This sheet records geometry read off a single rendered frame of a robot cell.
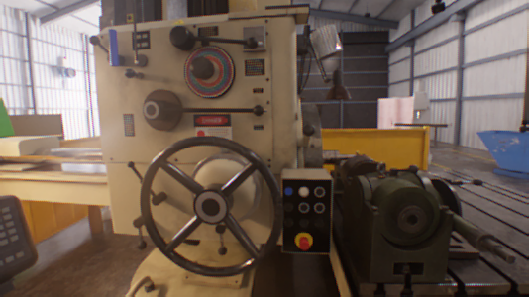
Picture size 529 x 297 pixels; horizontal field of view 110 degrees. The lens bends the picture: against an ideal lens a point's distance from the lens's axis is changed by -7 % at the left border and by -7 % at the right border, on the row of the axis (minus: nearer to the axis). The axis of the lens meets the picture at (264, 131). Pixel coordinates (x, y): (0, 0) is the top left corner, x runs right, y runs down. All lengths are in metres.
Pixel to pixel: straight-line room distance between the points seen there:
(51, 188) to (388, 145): 3.62
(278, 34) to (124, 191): 0.83
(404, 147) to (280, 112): 3.04
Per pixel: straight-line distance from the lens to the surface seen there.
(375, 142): 3.41
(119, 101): 0.93
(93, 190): 1.53
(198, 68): 0.66
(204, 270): 0.65
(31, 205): 3.35
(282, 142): 0.70
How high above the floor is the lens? 1.53
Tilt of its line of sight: 6 degrees down
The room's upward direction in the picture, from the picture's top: 1 degrees counter-clockwise
